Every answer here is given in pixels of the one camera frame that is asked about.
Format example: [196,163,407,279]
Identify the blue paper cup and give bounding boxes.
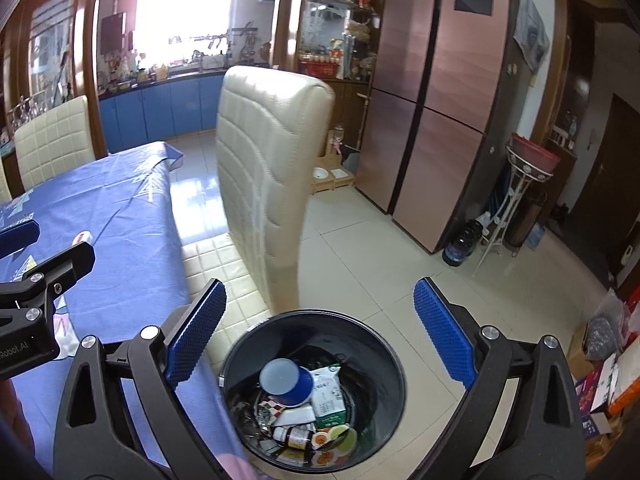
[259,358,314,408]

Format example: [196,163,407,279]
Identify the brown medicine bottle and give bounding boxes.
[272,426,314,451]

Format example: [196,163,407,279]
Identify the green white milk carton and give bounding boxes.
[310,364,346,429]

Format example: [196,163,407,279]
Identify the red yellow snack wrapper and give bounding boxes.
[255,396,285,426]

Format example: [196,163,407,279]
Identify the black trash bin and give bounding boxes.
[220,310,407,474]

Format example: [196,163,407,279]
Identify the cream chair far left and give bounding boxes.
[0,160,13,205]

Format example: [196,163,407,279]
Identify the white red bottle cap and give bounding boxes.
[72,231,93,246]

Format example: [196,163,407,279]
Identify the cream chair far side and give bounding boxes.
[14,96,96,191]

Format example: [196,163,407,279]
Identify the blue patterned tablecloth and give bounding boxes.
[1,142,258,479]

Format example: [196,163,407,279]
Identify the dark water jug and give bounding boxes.
[442,219,483,266]

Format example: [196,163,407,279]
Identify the blue kitchen cabinets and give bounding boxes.
[100,73,224,153]

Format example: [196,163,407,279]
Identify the dark wooden door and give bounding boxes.
[570,96,639,286]

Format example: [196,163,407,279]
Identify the white metal plant stand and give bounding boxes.
[473,145,553,274]

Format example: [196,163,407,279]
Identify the wooden pet feeder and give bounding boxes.
[311,155,355,194]

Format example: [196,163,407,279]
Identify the red basin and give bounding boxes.
[511,132,560,174]

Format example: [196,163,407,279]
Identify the rose gold refrigerator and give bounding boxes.
[356,0,511,252]

